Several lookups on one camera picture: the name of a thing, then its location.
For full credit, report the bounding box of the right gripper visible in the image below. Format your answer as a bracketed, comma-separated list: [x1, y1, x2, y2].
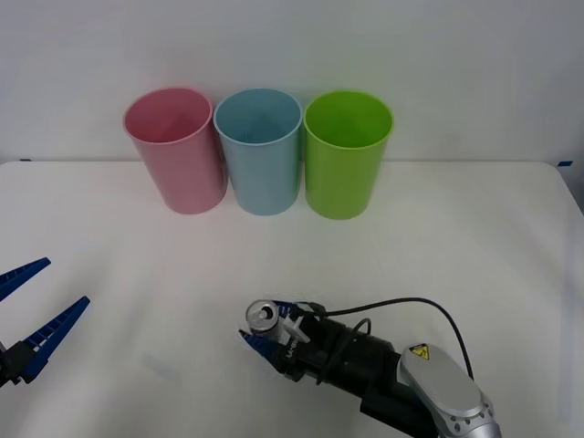
[238, 298, 358, 390]

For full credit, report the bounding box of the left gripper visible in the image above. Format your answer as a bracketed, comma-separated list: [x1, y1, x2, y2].
[0, 257, 91, 390]

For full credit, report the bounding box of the silver drink can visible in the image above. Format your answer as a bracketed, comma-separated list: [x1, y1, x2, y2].
[245, 298, 280, 339]

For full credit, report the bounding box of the pale blue plastic bin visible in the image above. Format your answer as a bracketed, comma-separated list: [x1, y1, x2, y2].
[213, 87, 304, 216]

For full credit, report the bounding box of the green plastic bin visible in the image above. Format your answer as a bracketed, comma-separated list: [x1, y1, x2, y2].
[303, 89, 395, 221]

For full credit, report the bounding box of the pink plastic bin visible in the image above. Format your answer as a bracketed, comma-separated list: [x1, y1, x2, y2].
[122, 87, 228, 215]

